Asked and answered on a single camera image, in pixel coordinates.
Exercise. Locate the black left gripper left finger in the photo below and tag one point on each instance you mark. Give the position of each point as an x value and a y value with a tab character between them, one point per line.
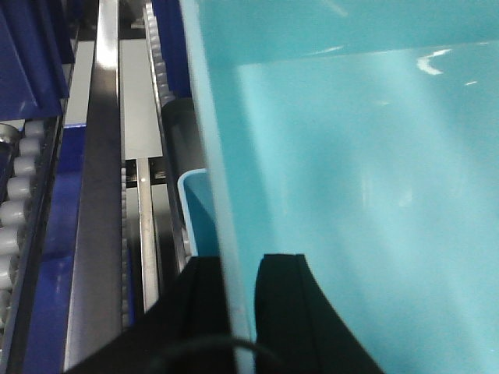
193	307

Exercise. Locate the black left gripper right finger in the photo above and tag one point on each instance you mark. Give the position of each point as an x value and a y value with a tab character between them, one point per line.
298	325

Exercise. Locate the light teal plastic bin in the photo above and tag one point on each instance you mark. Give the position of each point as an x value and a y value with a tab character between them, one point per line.
364	136

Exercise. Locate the white roller track strip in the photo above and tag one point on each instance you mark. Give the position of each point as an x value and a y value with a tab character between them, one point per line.
21	151

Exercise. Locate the dark blue bin lower left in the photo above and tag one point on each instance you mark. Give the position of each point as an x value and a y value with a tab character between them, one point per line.
35	47

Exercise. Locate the steel lane divider rail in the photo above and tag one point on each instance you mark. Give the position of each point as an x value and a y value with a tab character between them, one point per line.
95	307

